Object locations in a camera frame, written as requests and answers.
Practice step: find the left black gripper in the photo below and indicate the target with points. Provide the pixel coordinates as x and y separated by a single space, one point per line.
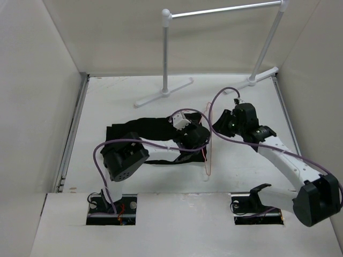
182 131

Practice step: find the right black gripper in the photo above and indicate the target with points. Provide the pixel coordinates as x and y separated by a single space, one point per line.
220 125

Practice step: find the black trousers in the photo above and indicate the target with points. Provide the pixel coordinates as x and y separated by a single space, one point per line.
159 129

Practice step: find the pink wire hanger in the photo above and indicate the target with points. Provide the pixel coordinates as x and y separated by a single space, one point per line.
207 162

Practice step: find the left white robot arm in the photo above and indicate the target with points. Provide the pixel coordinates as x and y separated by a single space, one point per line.
123 157

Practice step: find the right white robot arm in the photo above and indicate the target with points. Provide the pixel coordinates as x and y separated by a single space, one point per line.
316 196

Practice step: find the white clothes rack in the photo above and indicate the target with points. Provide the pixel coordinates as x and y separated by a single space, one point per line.
251 80

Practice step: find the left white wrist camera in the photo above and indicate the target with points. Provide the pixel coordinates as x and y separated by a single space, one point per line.
179 121

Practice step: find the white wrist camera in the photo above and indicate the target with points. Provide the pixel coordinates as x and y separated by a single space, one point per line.
238 101
179 121

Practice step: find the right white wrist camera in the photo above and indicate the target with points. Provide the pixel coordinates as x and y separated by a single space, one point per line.
238 101

